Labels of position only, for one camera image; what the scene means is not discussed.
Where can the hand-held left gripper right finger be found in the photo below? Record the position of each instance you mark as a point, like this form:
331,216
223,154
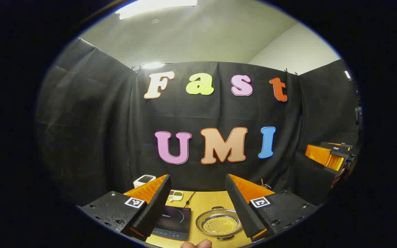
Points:
243,210

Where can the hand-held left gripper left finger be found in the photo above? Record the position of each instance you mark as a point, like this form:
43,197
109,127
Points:
155,206

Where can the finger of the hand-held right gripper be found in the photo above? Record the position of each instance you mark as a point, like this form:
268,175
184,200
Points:
319,155

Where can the black induction cooktop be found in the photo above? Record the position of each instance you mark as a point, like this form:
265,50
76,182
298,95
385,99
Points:
176,220

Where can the white divided dish with beans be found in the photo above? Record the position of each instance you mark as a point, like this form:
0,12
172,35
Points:
176,195

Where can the pile of yellow beans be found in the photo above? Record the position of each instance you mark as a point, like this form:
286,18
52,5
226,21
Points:
219,225

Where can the white toaster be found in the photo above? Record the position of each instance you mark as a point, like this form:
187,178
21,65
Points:
144,179

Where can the ceiling light panel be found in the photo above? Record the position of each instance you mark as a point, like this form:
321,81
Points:
153,65
347,74

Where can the black backdrop cloth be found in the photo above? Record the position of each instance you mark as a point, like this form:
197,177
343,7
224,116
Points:
115,120

